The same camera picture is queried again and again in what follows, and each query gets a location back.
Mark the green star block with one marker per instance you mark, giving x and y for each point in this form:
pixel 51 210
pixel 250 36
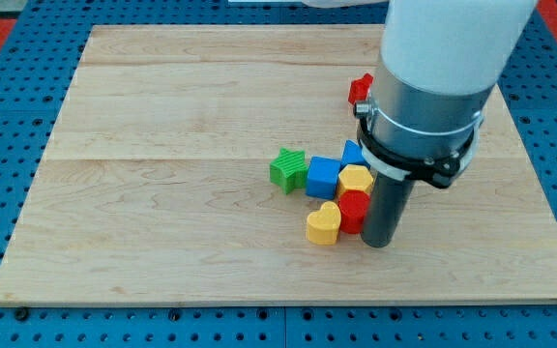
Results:
pixel 289 170

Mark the blue cube block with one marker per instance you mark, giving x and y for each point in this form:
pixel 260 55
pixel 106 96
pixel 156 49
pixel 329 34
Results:
pixel 322 177

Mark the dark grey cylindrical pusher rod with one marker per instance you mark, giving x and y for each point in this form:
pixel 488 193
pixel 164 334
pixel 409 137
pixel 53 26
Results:
pixel 387 202

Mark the light wooden board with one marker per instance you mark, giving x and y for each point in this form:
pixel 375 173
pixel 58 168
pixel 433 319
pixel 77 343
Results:
pixel 154 191

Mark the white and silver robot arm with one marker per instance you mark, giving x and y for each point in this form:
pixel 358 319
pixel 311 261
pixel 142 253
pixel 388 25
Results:
pixel 439 61

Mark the yellow heart block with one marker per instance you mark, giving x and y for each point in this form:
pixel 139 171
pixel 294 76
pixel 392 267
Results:
pixel 323 225

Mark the yellow hexagon block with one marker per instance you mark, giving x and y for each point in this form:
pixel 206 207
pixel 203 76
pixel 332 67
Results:
pixel 354 177

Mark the blue triangular block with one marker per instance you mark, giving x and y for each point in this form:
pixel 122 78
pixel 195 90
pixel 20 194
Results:
pixel 352 155

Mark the red star block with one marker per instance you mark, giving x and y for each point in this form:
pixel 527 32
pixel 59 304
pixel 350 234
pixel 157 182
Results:
pixel 359 88

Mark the red cylinder block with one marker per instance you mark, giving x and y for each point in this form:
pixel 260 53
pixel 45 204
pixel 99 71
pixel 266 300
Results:
pixel 353 205

